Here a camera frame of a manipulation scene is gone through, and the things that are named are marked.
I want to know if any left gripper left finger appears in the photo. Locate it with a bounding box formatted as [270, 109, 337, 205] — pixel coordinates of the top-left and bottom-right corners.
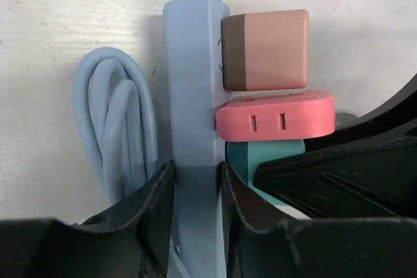
[1, 161, 175, 277]

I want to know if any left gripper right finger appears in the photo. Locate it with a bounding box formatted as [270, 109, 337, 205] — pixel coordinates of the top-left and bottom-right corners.
[219, 162, 416, 277]

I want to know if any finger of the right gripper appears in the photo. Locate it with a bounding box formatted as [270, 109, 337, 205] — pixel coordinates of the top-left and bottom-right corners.
[253, 141, 416, 218]
[304, 77, 416, 152]

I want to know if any teal plug adapter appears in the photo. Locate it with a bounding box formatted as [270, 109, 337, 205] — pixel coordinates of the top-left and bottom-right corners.
[225, 139, 307, 209]

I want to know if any brown pink plug adapter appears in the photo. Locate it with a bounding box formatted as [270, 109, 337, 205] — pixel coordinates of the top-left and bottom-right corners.
[222, 9, 309, 92]

